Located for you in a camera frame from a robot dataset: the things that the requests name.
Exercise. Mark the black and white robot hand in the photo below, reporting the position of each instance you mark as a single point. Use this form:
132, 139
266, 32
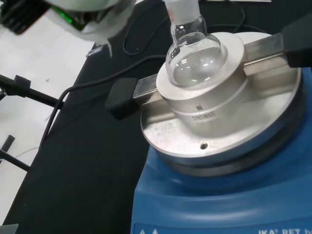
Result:
97, 26

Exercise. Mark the grey tape strip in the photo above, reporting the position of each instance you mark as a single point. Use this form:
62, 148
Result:
93, 51

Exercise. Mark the black tripod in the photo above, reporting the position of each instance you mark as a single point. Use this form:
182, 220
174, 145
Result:
29, 91

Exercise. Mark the clear round-bottom glass flask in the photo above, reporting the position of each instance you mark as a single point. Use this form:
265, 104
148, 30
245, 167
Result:
195, 61

